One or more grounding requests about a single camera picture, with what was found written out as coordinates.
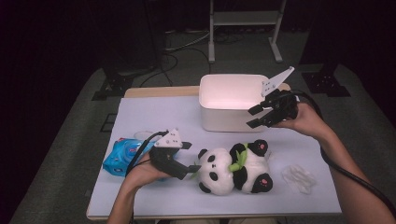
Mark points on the panda plush toy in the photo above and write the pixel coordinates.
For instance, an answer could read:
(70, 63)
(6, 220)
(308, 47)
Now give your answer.
(218, 174)

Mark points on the black stand base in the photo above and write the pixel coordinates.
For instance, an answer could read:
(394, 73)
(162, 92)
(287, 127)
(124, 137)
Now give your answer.
(113, 84)
(325, 84)

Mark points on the person's left hand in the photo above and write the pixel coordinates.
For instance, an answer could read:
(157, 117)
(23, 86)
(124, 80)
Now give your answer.
(144, 174)

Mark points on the white metal stand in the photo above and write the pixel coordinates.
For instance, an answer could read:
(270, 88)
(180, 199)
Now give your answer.
(246, 18)

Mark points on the blue wet wipes pack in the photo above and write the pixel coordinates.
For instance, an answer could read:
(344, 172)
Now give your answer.
(115, 163)

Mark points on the white plastic bin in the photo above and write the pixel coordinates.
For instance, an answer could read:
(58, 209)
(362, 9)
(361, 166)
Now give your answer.
(230, 121)

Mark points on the person's right hand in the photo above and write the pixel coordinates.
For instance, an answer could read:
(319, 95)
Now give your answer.
(306, 123)

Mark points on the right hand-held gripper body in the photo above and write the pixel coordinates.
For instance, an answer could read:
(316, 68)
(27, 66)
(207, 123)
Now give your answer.
(285, 105)

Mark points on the white table sheet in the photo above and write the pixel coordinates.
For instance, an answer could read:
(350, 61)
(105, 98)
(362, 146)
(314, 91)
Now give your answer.
(155, 112)

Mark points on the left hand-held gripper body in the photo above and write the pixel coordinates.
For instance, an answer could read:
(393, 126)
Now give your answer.
(165, 155)

